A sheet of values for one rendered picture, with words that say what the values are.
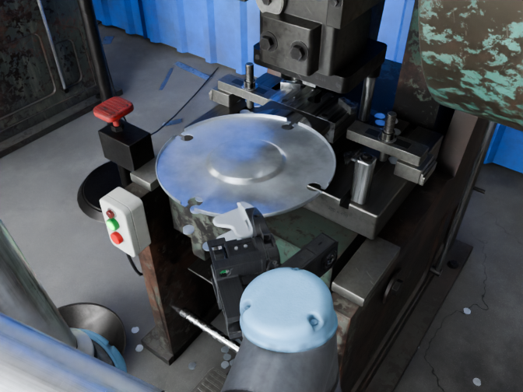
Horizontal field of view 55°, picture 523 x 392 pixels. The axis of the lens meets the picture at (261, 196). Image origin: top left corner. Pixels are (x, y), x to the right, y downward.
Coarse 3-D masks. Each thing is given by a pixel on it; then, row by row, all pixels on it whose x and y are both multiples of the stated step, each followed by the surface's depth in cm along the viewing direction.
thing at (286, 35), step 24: (264, 0) 80; (288, 0) 80; (312, 0) 77; (264, 24) 81; (288, 24) 79; (312, 24) 78; (360, 24) 84; (264, 48) 82; (288, 48) 81; (312, 48) 79; (336, 48) 80; (360, 48) 88; (312, 72) 82; (336, 72) 84
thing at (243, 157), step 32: (192, 128) 90; (224, 128) 90; (256, 128) 89; (160, 160) 82; (192, 160) 82; (224, 160) 81; (256, 160) 81; (288, 160) 82; (320, 160) 81; (192, 192) 75; (224, 192) 75; (256, 192) 75; (288, 192) 75; (320, 192) 75
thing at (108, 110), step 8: (104, 104) 101; (112, 104) 101; (120, 104) 101; (128, 104) 101; (96, 112) 99; (104, 112) 99; (112, 112) 99; (120, 112) 99; (128, 112) 101; (104, 120) 99; (112, 120) 98; (120, 120) 103
